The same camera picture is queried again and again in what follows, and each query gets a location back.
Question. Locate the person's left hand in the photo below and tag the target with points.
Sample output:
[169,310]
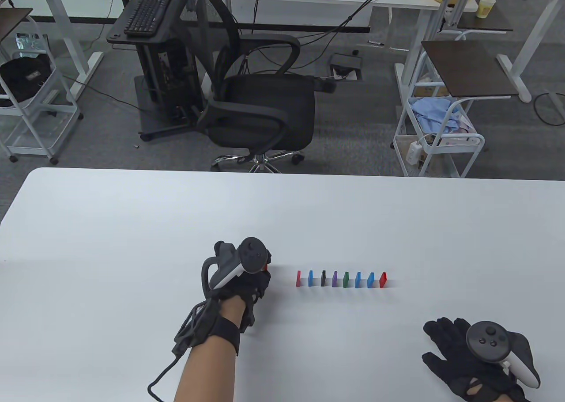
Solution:
[249,287]

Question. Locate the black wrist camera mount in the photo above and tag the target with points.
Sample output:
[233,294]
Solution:
[198,327]

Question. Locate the black keyboard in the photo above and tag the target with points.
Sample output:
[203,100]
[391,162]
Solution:
[148,11]

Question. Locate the black computer cart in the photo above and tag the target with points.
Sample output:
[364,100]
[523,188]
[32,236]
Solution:
[163,66]

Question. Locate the red domino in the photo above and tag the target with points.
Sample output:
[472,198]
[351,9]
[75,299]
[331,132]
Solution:
[382,280]

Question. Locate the yellow paper cup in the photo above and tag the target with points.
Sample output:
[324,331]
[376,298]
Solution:
[485,8]

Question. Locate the black bag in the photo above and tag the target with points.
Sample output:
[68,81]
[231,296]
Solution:
[24,77]

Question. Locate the grey floor socket box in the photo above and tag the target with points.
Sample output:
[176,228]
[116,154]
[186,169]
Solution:
[346,62]

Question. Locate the white cart with brown top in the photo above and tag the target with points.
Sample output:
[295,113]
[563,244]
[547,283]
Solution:
[468,68]
[13,22]

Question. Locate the grey white hand controller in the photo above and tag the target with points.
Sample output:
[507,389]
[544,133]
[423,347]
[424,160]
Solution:
[487,341]
[251,254]

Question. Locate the black mesh office chair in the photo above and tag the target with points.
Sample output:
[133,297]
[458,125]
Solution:
[265,106]

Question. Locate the light blue cloth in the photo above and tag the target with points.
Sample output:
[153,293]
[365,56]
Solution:
[432,110]

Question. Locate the person's left forearm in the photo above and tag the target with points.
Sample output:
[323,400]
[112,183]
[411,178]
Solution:
[207,371]

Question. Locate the clear plastic packet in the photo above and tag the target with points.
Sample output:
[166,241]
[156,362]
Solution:
[31,44]

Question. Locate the white power strip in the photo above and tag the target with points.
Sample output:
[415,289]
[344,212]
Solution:
[413,152]

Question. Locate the dark brown side tabletop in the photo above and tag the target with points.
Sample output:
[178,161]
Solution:
[485,24]

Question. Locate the person's right hand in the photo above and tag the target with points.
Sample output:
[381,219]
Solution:
[443,336]

